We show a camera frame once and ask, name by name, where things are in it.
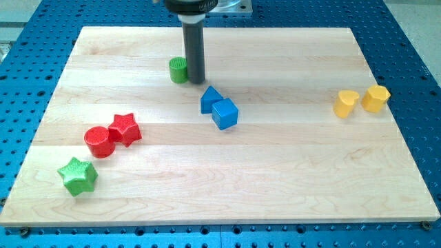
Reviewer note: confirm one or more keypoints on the right board stop screw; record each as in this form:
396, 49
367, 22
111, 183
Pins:
425, 225

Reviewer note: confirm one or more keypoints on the yellow heart block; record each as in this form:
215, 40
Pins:
345, 102

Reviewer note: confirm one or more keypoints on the blue triangle block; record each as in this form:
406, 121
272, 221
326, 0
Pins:
210, 97

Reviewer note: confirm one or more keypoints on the yellow hexagon block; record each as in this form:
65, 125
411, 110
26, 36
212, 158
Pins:
375, 98

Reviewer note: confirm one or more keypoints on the blue cube block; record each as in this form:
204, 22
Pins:
224, 114

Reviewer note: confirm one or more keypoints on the left board stop screw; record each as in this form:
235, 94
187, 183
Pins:
24, 232

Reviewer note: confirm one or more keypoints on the green cylinder block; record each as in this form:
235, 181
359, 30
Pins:
178, 70

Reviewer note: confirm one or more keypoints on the green star block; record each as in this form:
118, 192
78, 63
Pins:
78, 176

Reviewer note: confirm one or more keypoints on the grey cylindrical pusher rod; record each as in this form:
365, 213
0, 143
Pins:
194, 46

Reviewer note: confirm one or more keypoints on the light wooden board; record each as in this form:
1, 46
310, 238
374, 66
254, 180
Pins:
289, 158

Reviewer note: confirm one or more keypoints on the board stop screw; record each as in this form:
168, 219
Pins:
425, 225
24, 232

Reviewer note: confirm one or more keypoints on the black robot arm flange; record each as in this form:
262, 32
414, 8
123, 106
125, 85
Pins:
193, 7

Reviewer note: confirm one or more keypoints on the red cylinder block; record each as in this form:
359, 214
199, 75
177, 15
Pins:
98, 142

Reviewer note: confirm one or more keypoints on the red star block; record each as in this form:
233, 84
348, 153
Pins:
124, 129

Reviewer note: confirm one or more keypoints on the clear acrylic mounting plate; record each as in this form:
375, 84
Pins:
232, 8

